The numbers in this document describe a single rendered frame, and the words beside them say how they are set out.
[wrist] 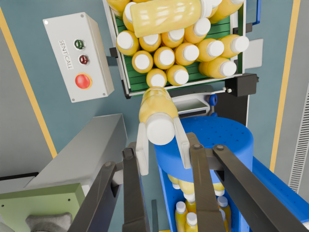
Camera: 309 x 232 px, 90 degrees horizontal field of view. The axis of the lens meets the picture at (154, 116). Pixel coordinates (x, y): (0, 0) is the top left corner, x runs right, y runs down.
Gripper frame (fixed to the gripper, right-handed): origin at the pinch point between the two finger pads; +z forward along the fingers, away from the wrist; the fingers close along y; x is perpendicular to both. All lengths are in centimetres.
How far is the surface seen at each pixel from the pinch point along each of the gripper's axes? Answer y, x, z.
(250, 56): 41, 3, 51
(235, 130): 21.1, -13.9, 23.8
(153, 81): -0.1, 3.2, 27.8
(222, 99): 60, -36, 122
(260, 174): 60, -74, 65
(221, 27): 27, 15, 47
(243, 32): 31, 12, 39
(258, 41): 44, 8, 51
